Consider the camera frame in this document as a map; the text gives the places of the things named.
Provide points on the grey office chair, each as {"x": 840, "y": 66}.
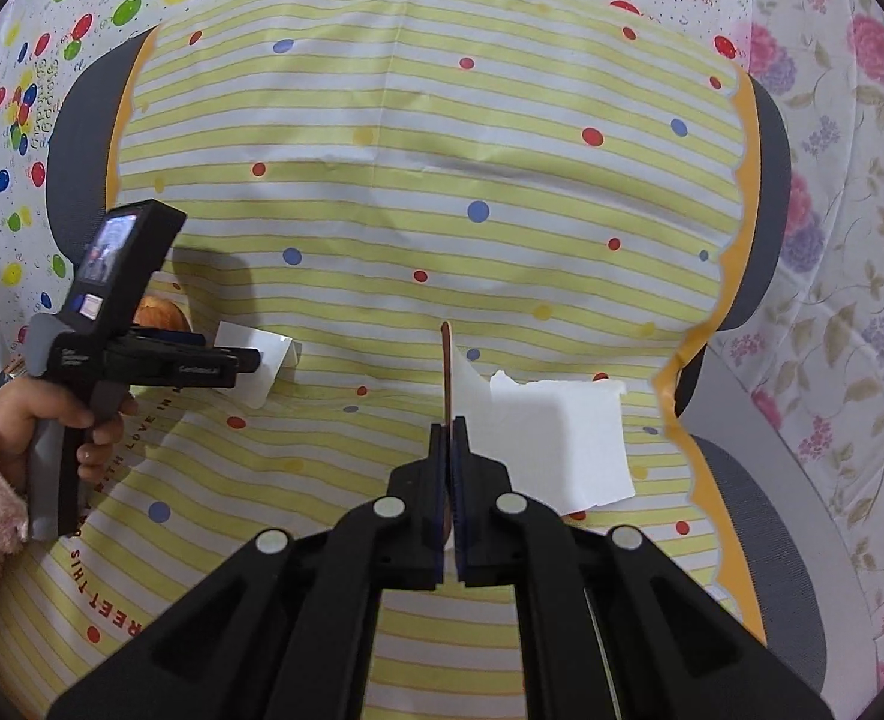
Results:
{"x": 772, "y": 540}

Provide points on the white paper napkin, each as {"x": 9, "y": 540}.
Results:
{"x": 562, "y": 435}

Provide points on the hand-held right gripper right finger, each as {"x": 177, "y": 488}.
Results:
{"x": 463, "y": 510}

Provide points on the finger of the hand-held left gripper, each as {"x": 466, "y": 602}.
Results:
{"x": 187, "y": 367}

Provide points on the floral print sheet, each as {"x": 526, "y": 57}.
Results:
{"x": 847, "y": 240}

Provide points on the yellow striped dotted cloth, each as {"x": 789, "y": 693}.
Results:
{"x": 412, "y": 165}

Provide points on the person's left hand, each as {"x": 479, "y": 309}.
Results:
{"x": 15, "y": 416}

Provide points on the orange round fruit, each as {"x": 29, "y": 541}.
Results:
{"x": 161, "y": 311}

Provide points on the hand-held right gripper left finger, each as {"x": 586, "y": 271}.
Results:
{"x": 440, "y": 510}

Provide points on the brown wooden piece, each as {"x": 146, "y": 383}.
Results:
{"x": 446, "y": 375}

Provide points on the small white cardboard box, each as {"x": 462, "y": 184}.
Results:
{"x": 273, "y": 360}

